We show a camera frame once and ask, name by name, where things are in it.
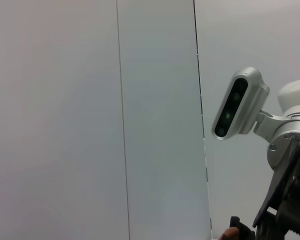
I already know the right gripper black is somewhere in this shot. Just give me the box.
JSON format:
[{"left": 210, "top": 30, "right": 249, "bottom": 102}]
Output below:
[{"left": 229, "top": 133, "right": 300, "bottom": 240}]

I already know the black bag with orange handles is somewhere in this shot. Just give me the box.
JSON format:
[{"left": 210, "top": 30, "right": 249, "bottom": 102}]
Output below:
[{"left": 221, "top": 226, "right": 240, "bottom": 240}]

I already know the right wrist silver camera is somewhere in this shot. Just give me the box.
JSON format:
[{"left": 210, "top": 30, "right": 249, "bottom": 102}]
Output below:
[{"left": 211, "top": 66, "right": 271, "bottom": 141}]

